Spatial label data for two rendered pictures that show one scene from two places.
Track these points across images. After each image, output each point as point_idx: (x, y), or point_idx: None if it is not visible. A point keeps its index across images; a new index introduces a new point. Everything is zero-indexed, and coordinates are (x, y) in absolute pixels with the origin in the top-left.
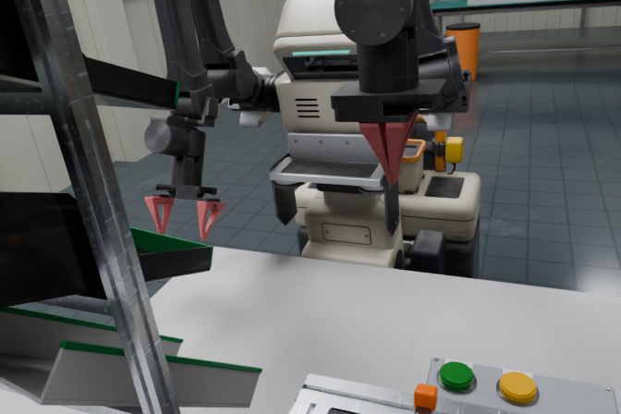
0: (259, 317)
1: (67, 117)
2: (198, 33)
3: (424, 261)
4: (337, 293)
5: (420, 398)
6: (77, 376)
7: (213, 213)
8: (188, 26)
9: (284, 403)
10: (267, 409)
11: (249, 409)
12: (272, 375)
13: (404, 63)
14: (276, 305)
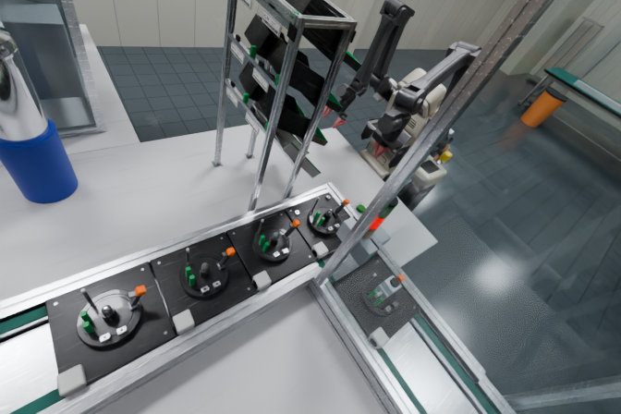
0: (332, 160)
1: (317, 111)
2: (378, 61)
3: None
4: (358, 171)
5: (344, 200)
6: (289, 149)
7: (341, 122)
8: (374, 61)
9: (321, 185)
10: (316, 183)
11: (312, 179)
12: (323, 176)
13: (392, 136)
14: (339, 161)
